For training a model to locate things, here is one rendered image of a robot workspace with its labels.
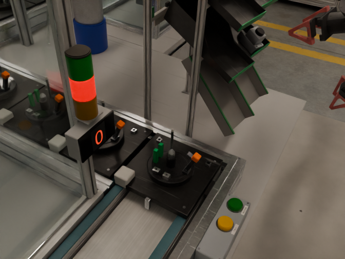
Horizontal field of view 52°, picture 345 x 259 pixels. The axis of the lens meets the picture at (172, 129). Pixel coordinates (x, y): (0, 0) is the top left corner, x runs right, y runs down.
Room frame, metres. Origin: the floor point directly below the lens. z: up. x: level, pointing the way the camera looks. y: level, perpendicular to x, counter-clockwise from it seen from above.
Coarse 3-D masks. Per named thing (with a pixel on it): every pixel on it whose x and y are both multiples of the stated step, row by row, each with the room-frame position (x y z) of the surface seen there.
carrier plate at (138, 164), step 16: (176, 144) 0.82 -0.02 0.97; (144, 160) 0.74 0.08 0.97; (208, 160) 0.76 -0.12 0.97; (144, 176) 0.68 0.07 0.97; (208, 176) 0.69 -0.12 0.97; (144, 192) 0.62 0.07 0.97; (160, 192) 0.62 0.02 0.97; (176, 192) 0.63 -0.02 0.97; (192, 192) 0.63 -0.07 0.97; (176, 208) 0.57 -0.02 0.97; (192, 208) 0.58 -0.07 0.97
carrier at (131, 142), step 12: (120, 132) 0.84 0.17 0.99; (144, 132) 0.87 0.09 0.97; (108, 144) 0.78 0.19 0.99; (120, 144) 0.80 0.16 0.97; (132, 144) 0.81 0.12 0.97; (96, 156) 0.75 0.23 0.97; (108, 156) 0.75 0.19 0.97; (120, 156) 0.75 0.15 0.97; (132, 156) 0.77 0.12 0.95; (96, 168) 0.70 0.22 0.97; (108, 168) 0.70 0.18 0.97
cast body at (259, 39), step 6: (252, 30) 1.04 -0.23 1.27; (258, 30) 1.04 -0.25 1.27; (240, 36) 1.08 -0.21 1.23; (246, 36) 1.05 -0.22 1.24; (252, 36) 1.04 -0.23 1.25; (258, 36) 1.03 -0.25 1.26; (264, 36) 1.04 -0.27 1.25; (246, 42) 1.05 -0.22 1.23; (252, 42) 1.03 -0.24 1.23; (258, 42) 1.04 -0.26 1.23; (246, 48) 1.04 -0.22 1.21; (252, 48) 1.03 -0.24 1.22; (258, 48) 1.04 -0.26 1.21
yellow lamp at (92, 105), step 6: (96, 96) 0.60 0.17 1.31; (78, 102) 0.57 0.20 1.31; (84, 102) 0.57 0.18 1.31; (90, 102) 0.58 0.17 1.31; (96, 102) 0.59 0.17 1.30; (78, 108) 0.57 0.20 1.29; (84, 108) 0.57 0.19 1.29; (90, 108) 0.58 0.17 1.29; (96, 108) 0.59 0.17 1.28; (78, 114) 0.58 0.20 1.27; (84, 114) 0.57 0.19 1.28; (90, 114) 0.58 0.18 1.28; (96, 114) 0.59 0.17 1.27
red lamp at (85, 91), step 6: (72, 84) 0.58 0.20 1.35; (78, 84) 0.57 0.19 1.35; (84, 84) 0.58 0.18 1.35; (90, 84) 0.58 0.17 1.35; (72, 90) 0.58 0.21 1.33; (78, 90) 0.57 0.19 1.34; (84, 90) 0.57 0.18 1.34; (90, 90) 0.58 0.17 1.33; (72, 96) 0.58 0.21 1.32; (78, 96) 0.57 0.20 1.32; (84, 96) 0.57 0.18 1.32; (90, 96) 0.58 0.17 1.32
